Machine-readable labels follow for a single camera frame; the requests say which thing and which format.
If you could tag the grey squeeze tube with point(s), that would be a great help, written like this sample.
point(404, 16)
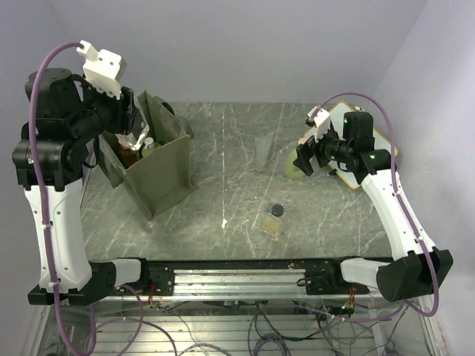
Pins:
point(263, 147)

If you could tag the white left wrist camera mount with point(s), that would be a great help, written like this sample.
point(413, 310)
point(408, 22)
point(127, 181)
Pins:
point(103, 69)

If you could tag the aluminium rail frame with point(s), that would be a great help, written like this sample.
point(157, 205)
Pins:
point(255, 279)

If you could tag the yellow framed whiteboard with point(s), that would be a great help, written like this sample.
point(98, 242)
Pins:
point(378, 144)

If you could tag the clear square bottle black label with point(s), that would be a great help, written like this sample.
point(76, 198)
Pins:
point(139, 130)

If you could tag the clear square bottle yellow contents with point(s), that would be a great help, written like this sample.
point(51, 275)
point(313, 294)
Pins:
point(273, 221)

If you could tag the yellow-green lotion bottle white cap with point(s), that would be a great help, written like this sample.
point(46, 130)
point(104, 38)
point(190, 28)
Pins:
point(149, 146)

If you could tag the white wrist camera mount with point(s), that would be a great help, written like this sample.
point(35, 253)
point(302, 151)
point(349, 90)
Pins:
point(318, 120)
point(103, 69)

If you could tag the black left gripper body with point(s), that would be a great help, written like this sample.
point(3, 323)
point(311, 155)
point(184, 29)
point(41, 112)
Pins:
point(119, 110)

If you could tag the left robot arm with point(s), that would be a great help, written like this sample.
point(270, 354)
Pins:
point(69, 115)

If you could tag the green canvas bag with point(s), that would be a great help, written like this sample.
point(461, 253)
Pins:
point(160, 180)

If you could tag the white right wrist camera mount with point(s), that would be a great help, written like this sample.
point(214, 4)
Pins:
point(318, 120)

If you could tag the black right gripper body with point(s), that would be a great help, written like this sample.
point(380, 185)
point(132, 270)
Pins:
point(326, 150)

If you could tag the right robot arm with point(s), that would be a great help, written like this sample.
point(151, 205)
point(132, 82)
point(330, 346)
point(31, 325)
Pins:
point(417, 267)

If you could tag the orange soap bottle pink cap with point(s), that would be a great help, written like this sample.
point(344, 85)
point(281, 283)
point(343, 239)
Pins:
point(127, 152)

